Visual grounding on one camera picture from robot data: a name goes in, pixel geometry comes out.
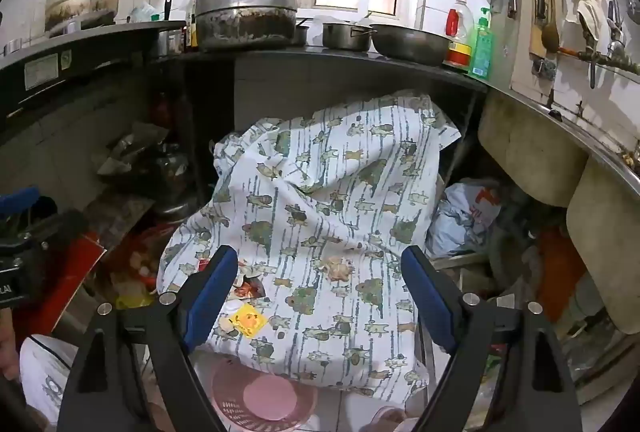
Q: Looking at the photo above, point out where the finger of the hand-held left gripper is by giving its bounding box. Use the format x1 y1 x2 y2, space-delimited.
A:
0 186 42 214

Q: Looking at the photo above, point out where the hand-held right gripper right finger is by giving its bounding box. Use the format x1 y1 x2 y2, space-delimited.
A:
400 245 583 432

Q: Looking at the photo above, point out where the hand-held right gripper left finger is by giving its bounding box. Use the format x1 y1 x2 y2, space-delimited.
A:
57 245 240 432

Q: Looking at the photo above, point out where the red and white small wrapper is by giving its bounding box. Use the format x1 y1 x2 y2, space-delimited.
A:
232 275 268 300

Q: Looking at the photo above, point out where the yellow wrapper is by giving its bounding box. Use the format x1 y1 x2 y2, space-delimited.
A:
220 303 268 338

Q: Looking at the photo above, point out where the brown tissue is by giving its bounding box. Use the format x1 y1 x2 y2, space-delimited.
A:
320 257 353 283

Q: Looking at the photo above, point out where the pink plastic basket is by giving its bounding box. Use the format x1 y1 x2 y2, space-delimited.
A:
210 356 321 428

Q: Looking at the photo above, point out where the red cardboard box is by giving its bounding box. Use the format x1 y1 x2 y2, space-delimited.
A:
20 232 108 343

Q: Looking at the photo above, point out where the yellow plastic bag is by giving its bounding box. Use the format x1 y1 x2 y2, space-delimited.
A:
116 289 158 311

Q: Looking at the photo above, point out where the red basin of eggs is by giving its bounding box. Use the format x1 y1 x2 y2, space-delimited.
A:
107 222 176 298

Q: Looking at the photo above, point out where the white crumpled plastic bag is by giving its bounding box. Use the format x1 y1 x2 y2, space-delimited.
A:
427 179 503 258

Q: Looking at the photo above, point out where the crumpled foil bag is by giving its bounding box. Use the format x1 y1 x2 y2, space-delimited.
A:
97 122 171 178

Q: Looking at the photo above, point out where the white printed plastic bag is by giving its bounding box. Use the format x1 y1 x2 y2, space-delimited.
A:
20 334 82 424

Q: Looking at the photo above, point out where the orange plastic container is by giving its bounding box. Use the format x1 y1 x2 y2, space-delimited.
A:
537 227 589 324

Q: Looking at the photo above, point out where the black gas stove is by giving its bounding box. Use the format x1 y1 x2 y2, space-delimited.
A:
0 20 187 123

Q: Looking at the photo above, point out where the animal print white cloth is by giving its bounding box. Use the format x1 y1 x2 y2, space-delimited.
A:
156 92 463 405

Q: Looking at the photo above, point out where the red plastic jar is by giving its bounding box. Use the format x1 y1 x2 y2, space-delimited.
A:
150 92 174 129

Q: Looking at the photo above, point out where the stone sink basin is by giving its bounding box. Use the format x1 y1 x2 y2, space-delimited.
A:
565 155 640 334
477 90 589 208

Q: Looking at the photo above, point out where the green dish soap bottle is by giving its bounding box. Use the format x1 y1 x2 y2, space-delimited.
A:
468 7 495 80

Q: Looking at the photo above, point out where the steel wok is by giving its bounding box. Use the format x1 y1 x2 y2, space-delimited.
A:
370 23 453 66

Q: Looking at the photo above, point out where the cooking oil bottle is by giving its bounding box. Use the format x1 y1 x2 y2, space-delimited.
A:
445 0 475 70

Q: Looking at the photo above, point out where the small steel saucepan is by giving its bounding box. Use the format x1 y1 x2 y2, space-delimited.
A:
321 21 376 52

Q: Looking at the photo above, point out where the wooden spoon hanging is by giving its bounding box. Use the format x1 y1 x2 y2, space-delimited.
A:
530 0 557 59

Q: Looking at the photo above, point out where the large aluminium steamer pot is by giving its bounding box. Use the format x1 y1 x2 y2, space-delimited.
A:
191 0 306 52

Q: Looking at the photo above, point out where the brown ladle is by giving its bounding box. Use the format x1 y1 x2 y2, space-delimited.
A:
541 17 562 54

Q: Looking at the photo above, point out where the metal faucet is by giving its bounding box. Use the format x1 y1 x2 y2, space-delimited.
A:
600 0 640 66

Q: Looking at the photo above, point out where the cream rag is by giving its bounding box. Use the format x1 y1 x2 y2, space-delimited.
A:
570 0 612 47

